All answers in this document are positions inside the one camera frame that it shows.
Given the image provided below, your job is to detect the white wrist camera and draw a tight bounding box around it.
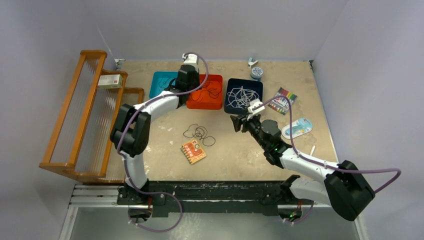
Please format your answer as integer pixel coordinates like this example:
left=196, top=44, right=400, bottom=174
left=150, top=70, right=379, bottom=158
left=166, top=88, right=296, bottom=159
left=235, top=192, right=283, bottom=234
left=247, top=98, right=265, bottom=120
left=182, top=53, right=199, bottom=72

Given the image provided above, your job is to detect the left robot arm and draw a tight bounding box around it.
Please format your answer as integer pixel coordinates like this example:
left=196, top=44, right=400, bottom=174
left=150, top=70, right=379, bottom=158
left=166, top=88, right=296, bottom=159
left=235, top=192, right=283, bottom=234
left=109, top=64, right=200, bottom=205

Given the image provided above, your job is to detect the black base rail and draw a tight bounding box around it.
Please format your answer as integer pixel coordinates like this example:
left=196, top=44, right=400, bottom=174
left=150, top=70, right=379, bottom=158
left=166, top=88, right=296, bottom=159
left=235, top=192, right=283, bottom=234
left=117, top=180, right=312, bottom=218

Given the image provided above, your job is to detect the wooden rack shelf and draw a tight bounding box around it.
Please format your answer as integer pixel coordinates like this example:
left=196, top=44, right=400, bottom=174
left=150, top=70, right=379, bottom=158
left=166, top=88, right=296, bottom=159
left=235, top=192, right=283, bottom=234
left=39, top=50, right=144, bottom=185

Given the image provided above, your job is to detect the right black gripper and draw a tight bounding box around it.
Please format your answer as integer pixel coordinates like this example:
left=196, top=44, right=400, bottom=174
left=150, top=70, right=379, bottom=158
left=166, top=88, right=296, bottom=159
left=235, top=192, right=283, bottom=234
left=230, top=109, right=269, bottom=150

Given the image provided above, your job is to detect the orange plastic bin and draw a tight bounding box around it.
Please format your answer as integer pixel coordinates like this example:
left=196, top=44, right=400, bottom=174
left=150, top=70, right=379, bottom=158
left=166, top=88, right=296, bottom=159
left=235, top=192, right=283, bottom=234
left=186, top=74, right=223, bottom=110

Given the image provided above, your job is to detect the pink white pen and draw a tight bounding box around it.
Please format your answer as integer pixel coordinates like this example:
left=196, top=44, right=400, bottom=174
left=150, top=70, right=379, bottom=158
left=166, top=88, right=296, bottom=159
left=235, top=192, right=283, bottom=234
left=309, top=144, right=316, bottom=156

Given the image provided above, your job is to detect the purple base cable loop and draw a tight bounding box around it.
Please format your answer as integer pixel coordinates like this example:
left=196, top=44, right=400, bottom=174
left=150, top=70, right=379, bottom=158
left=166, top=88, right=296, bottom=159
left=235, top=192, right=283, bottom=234
left=127, top=193, right=185, bottom=234

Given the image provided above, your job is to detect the white thin cable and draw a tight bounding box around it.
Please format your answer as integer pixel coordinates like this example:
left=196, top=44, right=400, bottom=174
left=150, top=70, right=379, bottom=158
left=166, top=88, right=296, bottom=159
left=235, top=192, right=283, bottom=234
left=228, top=85, right=260, bottom=112
left=231, top=87, right=261, bottom=110

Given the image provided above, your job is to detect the small grey clip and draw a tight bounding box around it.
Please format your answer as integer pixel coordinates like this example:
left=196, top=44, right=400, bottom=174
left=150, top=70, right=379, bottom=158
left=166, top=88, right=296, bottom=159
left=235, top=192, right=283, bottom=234
left=247, top=57, right=259, bottom=69

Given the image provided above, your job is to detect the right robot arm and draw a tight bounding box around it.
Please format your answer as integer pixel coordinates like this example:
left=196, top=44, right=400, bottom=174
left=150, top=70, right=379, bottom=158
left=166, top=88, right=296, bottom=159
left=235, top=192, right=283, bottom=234
left=230, top=114, right=376, bottom=221

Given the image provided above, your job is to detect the white red small box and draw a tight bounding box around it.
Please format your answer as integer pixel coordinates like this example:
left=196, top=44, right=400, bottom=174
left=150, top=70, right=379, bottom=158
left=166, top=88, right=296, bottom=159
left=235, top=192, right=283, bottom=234
left=97, top=74, right=123, bottom=89

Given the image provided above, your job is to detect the teal plastic bin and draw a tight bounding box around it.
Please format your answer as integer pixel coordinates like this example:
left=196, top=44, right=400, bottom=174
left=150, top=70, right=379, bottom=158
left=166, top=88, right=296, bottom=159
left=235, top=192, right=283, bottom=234
left=148, top=71, right=178, bottom=99

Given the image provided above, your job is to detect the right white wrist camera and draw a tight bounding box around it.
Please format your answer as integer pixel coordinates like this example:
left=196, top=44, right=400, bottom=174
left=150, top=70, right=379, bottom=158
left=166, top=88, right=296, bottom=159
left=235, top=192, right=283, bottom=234
left=247, top=98, right=265, bottom=120

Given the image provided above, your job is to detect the aluminium frame rail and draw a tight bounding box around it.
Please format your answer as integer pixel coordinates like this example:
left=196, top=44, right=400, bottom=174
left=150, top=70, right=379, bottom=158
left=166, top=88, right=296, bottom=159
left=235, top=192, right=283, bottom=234
left=70, top=185, right=326, bottom=210

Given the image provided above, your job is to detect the blue white tape roll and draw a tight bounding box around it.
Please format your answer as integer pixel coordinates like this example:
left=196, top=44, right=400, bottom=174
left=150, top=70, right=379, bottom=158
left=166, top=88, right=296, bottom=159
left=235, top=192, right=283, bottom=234
left=250, top=67, right=264, bottom=82

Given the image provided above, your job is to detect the brown cable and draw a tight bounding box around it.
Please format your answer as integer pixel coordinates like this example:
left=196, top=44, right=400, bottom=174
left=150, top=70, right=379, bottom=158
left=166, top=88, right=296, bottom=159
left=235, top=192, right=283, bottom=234
left=182, top=124, right=217, bottom=148
left=192, top=80, right=223, bottom=102

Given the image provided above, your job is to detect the dark blue plastic bin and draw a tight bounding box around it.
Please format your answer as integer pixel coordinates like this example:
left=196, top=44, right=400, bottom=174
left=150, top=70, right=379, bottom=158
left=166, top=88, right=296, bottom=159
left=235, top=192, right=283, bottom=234
left=224, top=78, right=263, bottom=115

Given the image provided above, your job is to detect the blue packaged tool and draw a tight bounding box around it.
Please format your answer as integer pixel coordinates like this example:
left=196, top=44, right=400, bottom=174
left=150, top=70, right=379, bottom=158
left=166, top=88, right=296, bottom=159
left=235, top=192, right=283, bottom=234
left=281, top=117, right=313, bottom=140

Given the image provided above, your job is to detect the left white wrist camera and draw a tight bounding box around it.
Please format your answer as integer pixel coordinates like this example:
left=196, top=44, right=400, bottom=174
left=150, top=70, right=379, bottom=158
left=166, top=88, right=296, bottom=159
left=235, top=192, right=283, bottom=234
left=182, top=53, right=199, bottom=72

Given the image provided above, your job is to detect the colour marker pack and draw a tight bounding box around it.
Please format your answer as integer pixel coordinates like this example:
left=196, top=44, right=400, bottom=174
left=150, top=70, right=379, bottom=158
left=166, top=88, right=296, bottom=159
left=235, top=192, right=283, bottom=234
left=268, top=87, right=298, bottom=115

